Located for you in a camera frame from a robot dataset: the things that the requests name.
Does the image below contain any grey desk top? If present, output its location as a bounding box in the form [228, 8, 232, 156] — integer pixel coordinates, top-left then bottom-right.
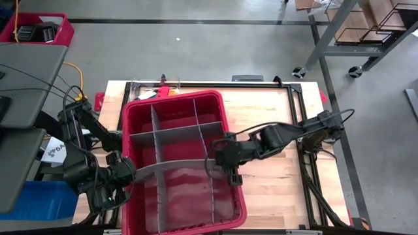
[0, 127, 46, 215]
[0, 42, 69, 130]

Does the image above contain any white paper sheet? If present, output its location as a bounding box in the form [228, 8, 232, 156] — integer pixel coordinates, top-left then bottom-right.
[38, 15, 63, 25]

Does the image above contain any white printed paper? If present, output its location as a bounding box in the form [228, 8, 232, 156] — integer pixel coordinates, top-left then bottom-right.
[40, 136, 68, 164]

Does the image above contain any clear plastic container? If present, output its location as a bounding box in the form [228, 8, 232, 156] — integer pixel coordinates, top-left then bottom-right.
[129, 77, 182, 101]

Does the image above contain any grey table-level camera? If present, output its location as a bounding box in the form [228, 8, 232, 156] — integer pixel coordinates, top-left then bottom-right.
[231, 74, 264, 83]

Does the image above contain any grey metal bar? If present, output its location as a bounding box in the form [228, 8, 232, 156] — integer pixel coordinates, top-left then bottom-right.
[404, 87, 418, 122]

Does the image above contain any long grey slotted divider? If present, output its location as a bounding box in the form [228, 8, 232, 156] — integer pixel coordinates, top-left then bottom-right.
[192, 97, 216, 226]
[150, 104, 170, 233]

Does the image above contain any yellow cable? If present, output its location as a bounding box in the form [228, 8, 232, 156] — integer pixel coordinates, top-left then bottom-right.
[63, 61, 88, 101]
[12, 0, 20, 43]

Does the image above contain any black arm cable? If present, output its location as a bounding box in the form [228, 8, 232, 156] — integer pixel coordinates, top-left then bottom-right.
[204, 108, 356, 180]
[61, 85, 135, 212]

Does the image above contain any brown cardboard piece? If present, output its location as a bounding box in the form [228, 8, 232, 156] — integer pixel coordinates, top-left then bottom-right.
[295, 0, 315, 10]

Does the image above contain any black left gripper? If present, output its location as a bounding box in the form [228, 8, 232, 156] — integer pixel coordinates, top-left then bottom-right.
[106, 151, 137, 193]

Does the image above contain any grey metal cart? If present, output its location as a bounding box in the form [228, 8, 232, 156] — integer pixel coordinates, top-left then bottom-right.
[304, 0, 418, 72]

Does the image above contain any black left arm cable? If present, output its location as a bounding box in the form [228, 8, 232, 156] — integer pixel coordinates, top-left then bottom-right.
[61, 85, 135, 212]

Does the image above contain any black device box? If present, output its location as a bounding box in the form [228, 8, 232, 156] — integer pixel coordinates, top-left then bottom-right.
[16, 21, 59, 43]

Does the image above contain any black caster wheel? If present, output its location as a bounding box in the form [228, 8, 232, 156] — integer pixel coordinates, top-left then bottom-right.
[291, 66, 308, 80]
[347, 65, 363, 79]

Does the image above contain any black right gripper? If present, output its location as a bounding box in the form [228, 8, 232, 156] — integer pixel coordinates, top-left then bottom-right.
[214, 138, 259, 187]

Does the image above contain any brown cardboard box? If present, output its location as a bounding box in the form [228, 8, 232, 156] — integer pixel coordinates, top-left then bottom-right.
[326, 7, 372, 43]
[367, 0, 406, 32]

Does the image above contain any large red plastic bin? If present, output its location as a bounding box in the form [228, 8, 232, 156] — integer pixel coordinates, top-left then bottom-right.
[121, 89, 248, 235]

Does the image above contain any small red crate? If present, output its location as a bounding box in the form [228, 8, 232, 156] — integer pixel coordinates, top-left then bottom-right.
[0, 12, 75, 48]

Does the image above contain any blue plastic bin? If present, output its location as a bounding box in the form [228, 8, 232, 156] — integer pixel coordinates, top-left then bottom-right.
[0, 180, 80, 221]

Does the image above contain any black wire rack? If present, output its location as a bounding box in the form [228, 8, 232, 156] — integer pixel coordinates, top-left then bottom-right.
[333, 2, 411, 46]

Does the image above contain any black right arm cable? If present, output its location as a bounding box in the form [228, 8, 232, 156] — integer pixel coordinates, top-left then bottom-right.
[204, 108, 356, 180]

